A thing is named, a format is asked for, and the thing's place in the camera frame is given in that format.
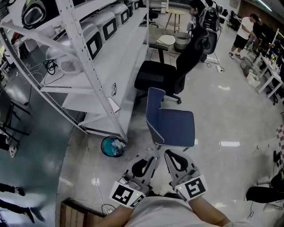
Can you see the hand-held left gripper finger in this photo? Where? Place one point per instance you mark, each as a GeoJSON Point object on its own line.
{"type": "Point", "coordinates": [129, 168]}
{"type": "Point", "coordinates": [151, 170]}

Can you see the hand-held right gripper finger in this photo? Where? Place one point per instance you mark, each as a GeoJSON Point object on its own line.
{"type": "Point", "coordinates": [171, 168]}
{"type": "Point", "coordinates": [192, 169]}

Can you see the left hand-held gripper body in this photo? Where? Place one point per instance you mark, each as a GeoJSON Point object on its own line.
{"type": "Point", "coordinates": [124, 195]}

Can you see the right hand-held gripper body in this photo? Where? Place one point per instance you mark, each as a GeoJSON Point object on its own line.
{"type": "Point", "coordinates": [193, 188]}

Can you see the pale grey clothing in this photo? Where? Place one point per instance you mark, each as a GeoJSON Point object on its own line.
{"type": "Point", "coordinates": [149, 151]}

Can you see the blue fabric chair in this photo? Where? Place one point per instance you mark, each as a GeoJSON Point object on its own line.
{"type": "Point", "coordinates": [175, 126]}

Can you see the person's left forearm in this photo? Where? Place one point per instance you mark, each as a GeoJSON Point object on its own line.
{"type": "Point", "coordinates": [117, 216]}

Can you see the person's right forearm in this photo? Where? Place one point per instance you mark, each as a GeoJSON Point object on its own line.
{"type": "Point", "coordinates": [208, 210]}

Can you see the black office chair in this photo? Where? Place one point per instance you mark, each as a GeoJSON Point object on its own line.
{"type": "Point", "coordinates": [155, 76]}

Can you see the black bin with blue bag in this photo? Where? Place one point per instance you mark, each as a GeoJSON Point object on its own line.
{"type": "Point", "coordinates": [111, 147]}

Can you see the person's white shirt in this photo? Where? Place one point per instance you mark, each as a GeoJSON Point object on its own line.
{"type": "Point", "coordinates": [164, 214]}

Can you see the wooden slatted crate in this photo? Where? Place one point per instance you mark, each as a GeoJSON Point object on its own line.
{"type": "Point", "coordinates": [75, 215]}

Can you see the black eyeglasses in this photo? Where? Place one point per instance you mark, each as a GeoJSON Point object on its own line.
{"type": "Point", "coordinates": [114, 89]}

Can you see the pink checkered cloth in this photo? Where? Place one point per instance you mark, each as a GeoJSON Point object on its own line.
{"type": "Point", "coordinates": [281, 142]}

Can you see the white metal shelving rack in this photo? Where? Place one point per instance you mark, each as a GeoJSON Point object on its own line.
{"type": "Point", "coordinates": [124, 57]}

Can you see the white desk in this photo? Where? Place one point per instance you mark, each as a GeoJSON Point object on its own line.
{"type": "Point", "coordinates": [271, 75]}

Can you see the white appliance with mesh grille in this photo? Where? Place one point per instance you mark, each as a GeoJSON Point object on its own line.
{"type": "Point", "coordinates": [66, 62]}

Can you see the grey woven basket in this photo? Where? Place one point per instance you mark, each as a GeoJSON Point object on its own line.
{"type": "Point", "coordinates": [182, 41]}

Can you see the row of white domed appliances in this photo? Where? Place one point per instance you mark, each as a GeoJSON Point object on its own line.
{"type": "Point", "coordinates": [109, 27]}

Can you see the black and grey backpack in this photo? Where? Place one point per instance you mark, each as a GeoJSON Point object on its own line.
{"type": "Point", "coordinates": [209, 22]}

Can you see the round wooden table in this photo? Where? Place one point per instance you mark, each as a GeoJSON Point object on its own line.
{"type": "Point", "coordinates": [175, 12]}

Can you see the black domed appliance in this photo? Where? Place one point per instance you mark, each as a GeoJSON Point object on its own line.
{"type": "Point", "coordinates": [33, 13]}

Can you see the black metal frame chair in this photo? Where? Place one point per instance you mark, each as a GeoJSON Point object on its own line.
{"type": "Point", "coordinates": [9, 115]}

